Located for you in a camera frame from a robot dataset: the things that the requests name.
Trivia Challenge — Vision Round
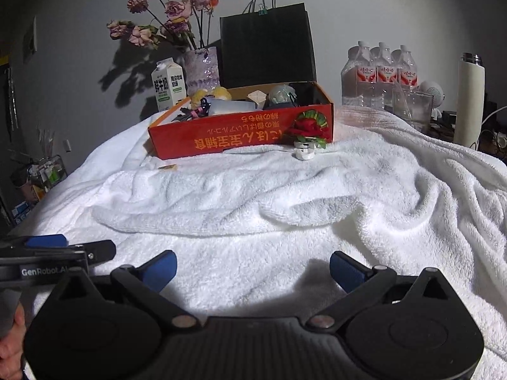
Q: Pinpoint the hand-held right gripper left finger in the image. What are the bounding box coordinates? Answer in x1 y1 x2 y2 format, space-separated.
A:
49 249 202 330

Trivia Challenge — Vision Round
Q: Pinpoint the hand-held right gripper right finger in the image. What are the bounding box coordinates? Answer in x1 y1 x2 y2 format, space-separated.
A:
305 250 460 331

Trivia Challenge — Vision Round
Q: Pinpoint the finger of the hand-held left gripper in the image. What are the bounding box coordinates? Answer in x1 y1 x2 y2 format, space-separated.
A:
65 239 117 265
0 234 69 251

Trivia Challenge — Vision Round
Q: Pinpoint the red cardboard box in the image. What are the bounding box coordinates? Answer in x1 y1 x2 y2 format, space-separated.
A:
148 81 334 160

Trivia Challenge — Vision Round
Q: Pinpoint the black pink hair accessory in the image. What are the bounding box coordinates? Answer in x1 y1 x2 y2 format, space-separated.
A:
170 97 212 123

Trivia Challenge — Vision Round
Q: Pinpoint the white plastic case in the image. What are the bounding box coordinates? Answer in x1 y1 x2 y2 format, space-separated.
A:
206 100 258 117

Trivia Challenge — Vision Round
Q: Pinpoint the person's left hand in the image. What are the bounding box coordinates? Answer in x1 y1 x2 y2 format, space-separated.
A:
0 308 27 380

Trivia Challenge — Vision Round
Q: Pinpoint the blue white packet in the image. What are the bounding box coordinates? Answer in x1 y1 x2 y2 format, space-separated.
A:
12 202 33 223

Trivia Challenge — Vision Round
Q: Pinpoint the white terry towel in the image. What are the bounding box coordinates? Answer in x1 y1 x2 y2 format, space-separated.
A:
8 105 507 380

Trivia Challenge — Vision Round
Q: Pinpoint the small rose flower pot toy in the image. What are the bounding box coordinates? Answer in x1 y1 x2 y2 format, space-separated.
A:
292 136 319 162

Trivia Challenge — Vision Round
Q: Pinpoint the white milk carton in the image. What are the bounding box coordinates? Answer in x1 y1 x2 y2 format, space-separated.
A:
151 57 187 112

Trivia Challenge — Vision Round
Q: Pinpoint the clear glass container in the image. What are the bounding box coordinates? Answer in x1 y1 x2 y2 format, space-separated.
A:
392 86 434 131

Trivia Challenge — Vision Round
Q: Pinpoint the yellow plush toy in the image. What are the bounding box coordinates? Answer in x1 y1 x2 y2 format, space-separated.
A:
190 86 232 105

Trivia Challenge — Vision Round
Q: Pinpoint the shrink-wrapped water bottle pack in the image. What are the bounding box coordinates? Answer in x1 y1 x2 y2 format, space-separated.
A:
341 41 420 109

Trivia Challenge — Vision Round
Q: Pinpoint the white round gadget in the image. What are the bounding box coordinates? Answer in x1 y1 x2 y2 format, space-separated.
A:
418 80 446 108

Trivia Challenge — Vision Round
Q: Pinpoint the purple glass vase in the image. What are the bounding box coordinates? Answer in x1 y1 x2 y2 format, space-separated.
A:
183 46 220 96

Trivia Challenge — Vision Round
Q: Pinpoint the white thermos bottle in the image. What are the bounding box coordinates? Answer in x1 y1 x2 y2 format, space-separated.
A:
452 52 486 146

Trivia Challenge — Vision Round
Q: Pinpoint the black paper bag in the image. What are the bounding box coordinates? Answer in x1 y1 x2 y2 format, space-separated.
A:
220 0 318 88

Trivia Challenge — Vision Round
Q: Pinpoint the dried rose bouquet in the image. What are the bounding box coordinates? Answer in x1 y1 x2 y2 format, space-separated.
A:
106 0 219 52

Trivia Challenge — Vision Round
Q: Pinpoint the cluttered wire shelf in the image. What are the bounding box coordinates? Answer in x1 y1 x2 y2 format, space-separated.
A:
10 154 66 206

